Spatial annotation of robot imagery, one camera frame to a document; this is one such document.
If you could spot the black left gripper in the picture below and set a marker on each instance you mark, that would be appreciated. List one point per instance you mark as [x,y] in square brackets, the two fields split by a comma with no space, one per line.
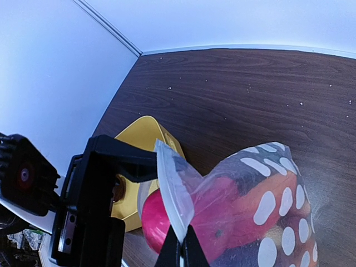
[84,232]

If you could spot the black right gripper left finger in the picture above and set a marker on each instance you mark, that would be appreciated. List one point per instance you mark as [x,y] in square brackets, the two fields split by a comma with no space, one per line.
[171,251]

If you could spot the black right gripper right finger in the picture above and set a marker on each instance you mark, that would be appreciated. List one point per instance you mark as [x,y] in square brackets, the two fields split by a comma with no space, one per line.
[192,253]

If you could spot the pink red toy fruit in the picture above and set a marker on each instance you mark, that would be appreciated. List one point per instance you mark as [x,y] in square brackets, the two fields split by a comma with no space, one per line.
[155,221]

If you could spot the red orange toy mango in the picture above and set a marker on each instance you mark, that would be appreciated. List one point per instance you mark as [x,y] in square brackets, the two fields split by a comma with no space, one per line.
[225,219]

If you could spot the clear polka dot zip bag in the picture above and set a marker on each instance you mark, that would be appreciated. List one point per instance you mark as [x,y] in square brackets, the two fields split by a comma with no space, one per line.
[181,185]

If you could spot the yellow plastic basket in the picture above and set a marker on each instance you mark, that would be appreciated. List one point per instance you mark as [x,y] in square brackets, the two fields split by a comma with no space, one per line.
[136,183]

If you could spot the purple toy eggplant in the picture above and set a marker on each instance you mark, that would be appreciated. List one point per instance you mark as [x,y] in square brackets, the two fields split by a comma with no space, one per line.
[259,253]

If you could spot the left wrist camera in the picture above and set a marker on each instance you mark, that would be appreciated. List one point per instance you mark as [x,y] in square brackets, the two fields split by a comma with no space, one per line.
[28,180]

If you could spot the left aluminium corner post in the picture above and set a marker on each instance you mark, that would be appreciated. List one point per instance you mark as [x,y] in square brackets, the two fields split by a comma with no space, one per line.
[108,26]

